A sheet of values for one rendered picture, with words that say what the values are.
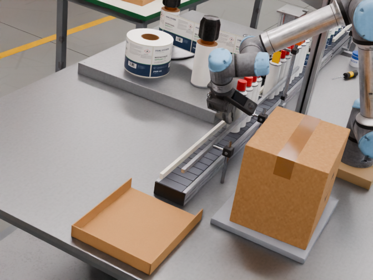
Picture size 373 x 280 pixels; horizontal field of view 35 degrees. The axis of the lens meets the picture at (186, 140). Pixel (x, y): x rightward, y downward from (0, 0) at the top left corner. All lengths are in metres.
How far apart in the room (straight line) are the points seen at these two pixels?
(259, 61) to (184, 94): 0.61
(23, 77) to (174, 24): 1.98
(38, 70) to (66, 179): 2.76
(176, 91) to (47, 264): 0.88
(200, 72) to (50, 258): 0.99
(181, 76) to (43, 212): 1.04
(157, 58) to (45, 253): 0.94
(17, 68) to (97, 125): 2.48
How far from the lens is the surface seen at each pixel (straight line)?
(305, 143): 1.72
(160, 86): 2.45
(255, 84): 2.20
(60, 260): 2.52
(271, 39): 1.99
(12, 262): 2.52
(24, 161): 2.00
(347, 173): 2.16
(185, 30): 2.72
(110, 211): 1.78
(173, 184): 1.85
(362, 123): 2.00
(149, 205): 1.82
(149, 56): 2.48
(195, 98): 2.39
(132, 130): 2.21
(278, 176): 1.65
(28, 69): 4.63
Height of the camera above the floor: 1.93
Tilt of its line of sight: 30 degrees down
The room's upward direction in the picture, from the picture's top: 9 degrees clockwise
